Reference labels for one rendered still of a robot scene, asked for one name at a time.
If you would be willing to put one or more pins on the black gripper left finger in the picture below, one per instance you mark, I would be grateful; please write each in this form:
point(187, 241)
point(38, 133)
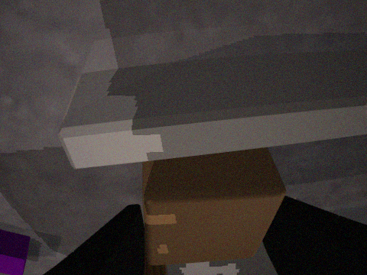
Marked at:
point(118, 248)

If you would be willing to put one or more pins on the brown cube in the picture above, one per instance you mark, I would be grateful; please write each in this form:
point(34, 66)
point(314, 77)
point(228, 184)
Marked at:
point(209, 207)

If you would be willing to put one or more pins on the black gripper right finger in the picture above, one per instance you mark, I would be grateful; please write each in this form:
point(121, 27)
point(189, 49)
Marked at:
point(305, 240)

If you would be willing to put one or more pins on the small purple block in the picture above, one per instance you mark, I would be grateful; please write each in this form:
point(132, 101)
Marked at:
point(13, 252)

